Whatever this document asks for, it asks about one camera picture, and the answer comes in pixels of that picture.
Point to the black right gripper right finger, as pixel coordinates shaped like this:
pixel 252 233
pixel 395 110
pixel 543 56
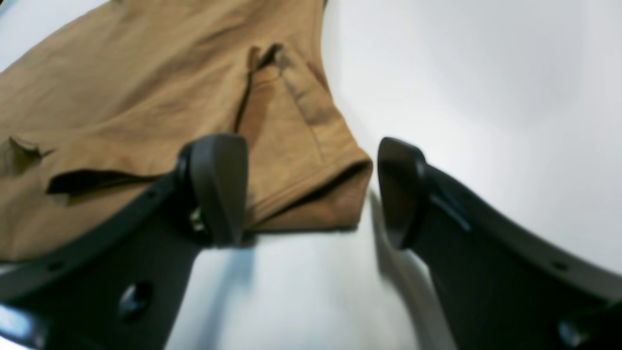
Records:
pixel 500 286

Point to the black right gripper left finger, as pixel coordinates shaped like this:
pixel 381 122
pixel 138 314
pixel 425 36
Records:
pixel 120 286

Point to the brown t-shirt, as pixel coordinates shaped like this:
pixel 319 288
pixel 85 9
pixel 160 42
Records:
pixel 98 110

